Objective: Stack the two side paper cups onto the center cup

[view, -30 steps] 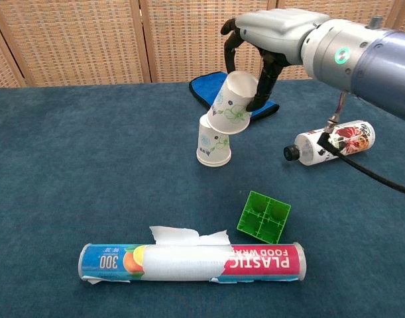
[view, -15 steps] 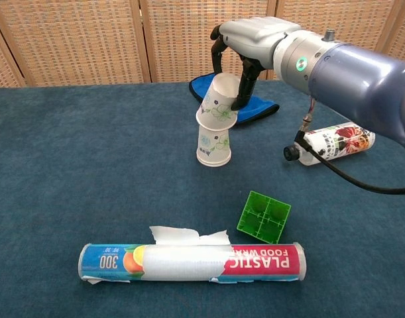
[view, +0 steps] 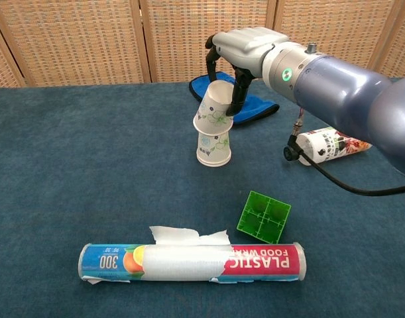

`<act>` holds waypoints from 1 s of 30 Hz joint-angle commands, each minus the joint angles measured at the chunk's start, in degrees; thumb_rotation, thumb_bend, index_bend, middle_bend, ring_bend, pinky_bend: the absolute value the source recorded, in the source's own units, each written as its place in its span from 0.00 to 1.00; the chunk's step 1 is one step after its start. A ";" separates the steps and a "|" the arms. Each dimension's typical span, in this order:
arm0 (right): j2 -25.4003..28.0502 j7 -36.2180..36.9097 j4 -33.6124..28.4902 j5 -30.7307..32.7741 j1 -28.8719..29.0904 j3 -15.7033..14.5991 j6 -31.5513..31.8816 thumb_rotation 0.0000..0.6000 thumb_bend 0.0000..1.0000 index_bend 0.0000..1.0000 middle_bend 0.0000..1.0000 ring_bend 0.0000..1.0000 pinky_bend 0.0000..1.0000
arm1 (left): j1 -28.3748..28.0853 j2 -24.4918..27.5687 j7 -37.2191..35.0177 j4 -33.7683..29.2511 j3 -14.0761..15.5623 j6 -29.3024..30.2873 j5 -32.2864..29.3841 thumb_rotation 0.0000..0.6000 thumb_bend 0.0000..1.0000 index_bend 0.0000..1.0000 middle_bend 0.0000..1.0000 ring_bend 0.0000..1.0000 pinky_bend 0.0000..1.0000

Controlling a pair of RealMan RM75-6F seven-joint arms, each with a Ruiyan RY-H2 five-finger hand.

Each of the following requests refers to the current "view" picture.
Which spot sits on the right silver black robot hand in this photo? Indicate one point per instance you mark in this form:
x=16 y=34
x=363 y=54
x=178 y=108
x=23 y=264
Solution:
x=248 y=46

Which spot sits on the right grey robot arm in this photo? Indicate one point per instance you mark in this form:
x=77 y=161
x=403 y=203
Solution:
x=338 y=86

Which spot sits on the blue microfibre cloth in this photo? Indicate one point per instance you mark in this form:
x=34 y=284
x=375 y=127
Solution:
x=255 y=109

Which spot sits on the clear plastic bottle black cap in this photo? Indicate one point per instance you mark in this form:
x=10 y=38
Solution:
x=324 y=149

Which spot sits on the wicker folding screen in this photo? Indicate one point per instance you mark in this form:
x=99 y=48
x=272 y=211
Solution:
x=89 y=36

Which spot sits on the green plastic building block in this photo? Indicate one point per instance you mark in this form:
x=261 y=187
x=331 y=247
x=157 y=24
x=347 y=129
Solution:
x=263 y=217

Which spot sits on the plastic food wrap roll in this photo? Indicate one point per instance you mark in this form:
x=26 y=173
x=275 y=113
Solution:
x=189 y=261

